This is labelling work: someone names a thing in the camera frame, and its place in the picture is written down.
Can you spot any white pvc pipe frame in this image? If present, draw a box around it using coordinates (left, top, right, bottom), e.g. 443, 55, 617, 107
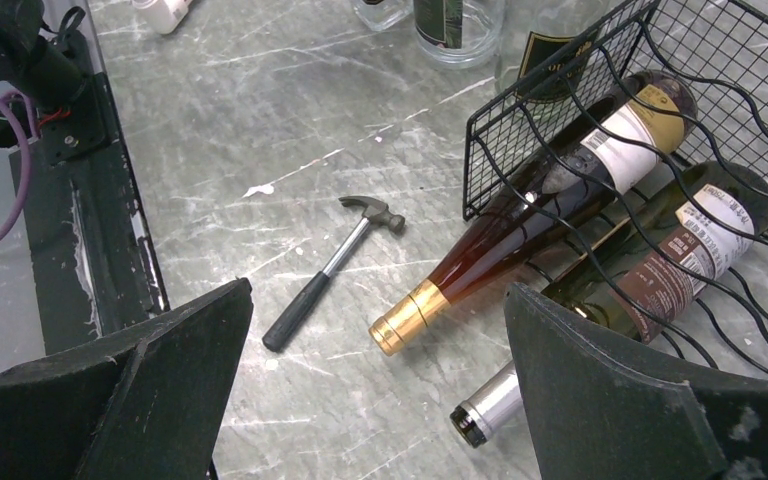
130, 0, 192, 35

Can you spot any green wine bottle silver cap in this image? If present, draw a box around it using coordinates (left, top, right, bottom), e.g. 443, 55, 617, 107
448, 160, 768, 450

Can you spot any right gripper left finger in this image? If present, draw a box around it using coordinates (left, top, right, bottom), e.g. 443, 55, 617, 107
0, 278, 253, 479

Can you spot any black wire wine rack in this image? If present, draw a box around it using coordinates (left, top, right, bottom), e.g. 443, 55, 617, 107
461, 0, 768, 386

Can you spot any clear frosted wine bottle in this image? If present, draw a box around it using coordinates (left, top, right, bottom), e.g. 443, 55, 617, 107
495, 0, 612, 94

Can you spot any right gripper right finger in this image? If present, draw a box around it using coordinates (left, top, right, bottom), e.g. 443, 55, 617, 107
504, 283, 768, 479

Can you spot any red wine bottle gold cap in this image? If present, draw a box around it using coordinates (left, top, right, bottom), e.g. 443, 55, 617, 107
369, 70, 698, 356

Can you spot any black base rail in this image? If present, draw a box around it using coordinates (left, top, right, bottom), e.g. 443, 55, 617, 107
23, 30, 170, 355

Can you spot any small grey hammer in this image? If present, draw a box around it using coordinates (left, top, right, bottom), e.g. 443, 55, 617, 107
261, 195, 406, 353

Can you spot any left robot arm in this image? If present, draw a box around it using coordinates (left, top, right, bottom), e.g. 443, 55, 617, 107
0, 0, 87, 110

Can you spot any clear bottle dark label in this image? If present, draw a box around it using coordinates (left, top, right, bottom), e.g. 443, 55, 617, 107
412, 0, 508, 70

